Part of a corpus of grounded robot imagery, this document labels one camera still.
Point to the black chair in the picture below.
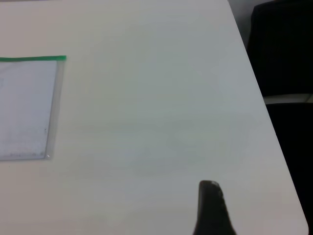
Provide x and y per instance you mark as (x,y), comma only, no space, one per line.
(281,49)

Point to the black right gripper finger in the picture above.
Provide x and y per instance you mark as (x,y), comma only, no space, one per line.
(211,210)

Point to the clear zip bag green zipper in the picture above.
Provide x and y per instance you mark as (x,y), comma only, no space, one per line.
(60,98)

